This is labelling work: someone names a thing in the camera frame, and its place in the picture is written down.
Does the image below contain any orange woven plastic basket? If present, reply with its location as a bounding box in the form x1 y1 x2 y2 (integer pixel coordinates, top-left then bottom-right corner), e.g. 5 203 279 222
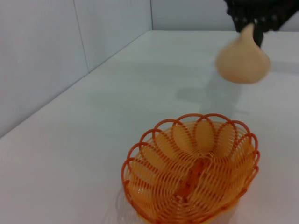
121 113 261 224

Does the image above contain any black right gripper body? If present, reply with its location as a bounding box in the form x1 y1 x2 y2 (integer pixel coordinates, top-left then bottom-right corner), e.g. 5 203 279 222
223 0 299 31

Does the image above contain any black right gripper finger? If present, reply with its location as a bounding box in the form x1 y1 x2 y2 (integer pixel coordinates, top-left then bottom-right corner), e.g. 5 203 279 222
225 4 252 33
253 19 265 49

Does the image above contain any peach coloured toy bun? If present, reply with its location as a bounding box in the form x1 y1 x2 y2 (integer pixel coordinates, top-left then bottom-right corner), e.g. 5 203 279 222
215 23 272 84

